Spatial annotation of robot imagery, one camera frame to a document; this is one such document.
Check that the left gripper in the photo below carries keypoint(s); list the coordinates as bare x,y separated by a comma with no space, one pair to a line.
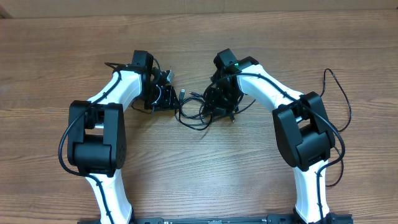
167,101

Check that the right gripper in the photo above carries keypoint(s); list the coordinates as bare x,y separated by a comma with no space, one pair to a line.
216,100

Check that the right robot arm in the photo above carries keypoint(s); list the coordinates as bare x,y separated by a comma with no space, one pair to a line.
303,132

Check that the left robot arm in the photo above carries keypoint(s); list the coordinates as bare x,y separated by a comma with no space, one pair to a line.
96,134

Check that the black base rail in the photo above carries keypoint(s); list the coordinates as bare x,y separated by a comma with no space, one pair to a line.
214,221

